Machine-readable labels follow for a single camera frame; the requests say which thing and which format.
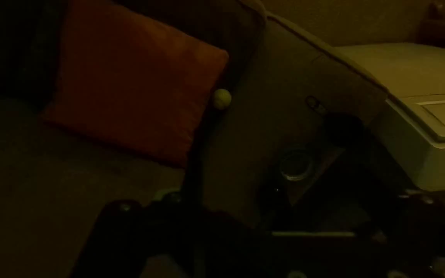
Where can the brown sofa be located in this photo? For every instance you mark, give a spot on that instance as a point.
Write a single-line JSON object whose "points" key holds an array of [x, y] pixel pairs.
{"points": [[263, 102]]}

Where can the white box appliance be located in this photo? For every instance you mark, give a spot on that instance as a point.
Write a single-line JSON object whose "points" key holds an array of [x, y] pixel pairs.
{"points": [[429, 148]]}

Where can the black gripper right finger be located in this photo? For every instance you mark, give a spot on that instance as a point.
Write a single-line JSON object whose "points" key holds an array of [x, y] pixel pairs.
{"points": [[429, 231]]}

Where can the orange pillow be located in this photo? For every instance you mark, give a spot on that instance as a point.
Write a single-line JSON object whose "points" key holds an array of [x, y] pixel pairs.
{"points": [[131, 86]]}

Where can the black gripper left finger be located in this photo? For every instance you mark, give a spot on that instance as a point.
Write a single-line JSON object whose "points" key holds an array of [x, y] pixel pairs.
{"points": [[131, 241]]}

